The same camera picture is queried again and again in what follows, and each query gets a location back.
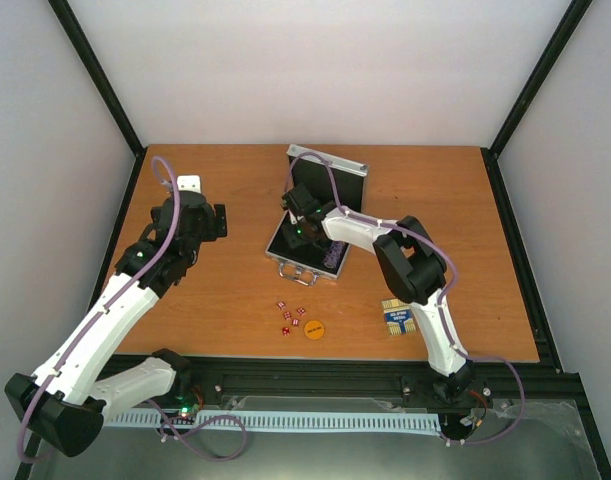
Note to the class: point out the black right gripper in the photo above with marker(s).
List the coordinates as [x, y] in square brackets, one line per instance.
[293, 240]

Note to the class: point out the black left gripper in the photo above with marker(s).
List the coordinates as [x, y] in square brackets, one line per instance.
[216, 220]

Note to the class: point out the purple poker chip stack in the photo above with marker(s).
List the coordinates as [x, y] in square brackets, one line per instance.
[334, 255]

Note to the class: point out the aluminium poker case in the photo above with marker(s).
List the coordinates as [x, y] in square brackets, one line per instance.
[316, 184]

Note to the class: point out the orange dealer button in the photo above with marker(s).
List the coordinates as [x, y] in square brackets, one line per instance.
[314, 330]

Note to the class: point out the blue playing card box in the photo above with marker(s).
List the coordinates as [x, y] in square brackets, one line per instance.
[398, 317]

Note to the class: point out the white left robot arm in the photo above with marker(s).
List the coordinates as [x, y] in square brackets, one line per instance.
[64, 401]

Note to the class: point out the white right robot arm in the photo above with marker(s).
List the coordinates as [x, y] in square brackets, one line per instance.
[414, 270]

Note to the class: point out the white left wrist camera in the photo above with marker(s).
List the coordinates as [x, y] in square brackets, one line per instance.
[184, 183]

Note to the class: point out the light blue cable duct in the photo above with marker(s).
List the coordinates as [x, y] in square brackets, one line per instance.
[311, 422]

